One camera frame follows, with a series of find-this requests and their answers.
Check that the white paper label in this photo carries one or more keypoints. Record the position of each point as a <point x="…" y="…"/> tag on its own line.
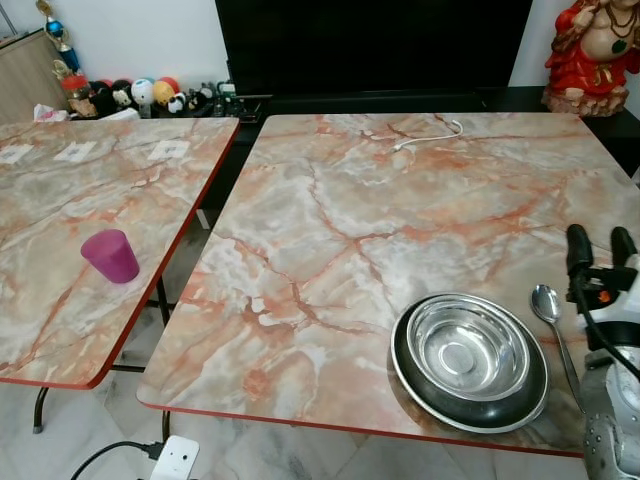
<point x="168" y="150"/>
<point x="75" y="151"/>

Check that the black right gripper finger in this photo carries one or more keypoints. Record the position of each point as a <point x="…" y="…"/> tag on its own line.
<point x="579" y="250"/>
<point x="624" y="247"/>

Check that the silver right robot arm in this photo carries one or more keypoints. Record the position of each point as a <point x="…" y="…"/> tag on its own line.
<point x="612" y="410"/>

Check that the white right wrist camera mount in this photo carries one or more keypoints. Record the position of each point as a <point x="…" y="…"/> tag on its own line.
<point x="624" y="300"/>

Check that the stainless steel spoon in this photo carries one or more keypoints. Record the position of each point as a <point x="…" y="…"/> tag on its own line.
<point x="546" y="303"/>

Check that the stainless steel bowl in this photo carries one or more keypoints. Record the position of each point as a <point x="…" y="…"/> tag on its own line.
<point x="468" y="350"/>

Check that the black round toy figure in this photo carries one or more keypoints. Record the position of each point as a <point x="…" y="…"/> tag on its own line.
<point x="103" y="97"/>

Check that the light wooden cabinet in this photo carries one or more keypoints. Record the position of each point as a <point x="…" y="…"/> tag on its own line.
<point x="25" y="80"/>

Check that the black round plate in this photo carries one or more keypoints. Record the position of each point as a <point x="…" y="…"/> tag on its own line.
<point x="520" y="405"/>

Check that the black television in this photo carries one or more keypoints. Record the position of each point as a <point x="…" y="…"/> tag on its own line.
<point x="370" y="45"/>

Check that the white round toy figure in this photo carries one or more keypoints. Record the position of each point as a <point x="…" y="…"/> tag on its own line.
<point x="143" y="91"/>

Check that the white power strip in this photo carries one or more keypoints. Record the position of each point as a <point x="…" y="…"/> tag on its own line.
<point x="175" y="460"/>

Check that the orange round toy figure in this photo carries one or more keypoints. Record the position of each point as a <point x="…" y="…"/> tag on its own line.
<point x="166" y="90"/>

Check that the purple plastic cup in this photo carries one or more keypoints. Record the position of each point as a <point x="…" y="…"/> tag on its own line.
<point x="110" y="258"/>

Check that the black metal table leg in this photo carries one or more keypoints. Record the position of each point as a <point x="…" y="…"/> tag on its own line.
<point x="40" y="408"/>

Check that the black and white toy figure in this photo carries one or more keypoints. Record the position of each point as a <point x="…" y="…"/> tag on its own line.
<point x="190" y="100"/>

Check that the red laughing Buddha statue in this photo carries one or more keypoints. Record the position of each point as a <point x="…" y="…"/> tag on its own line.
<point x="590" y="60"/>

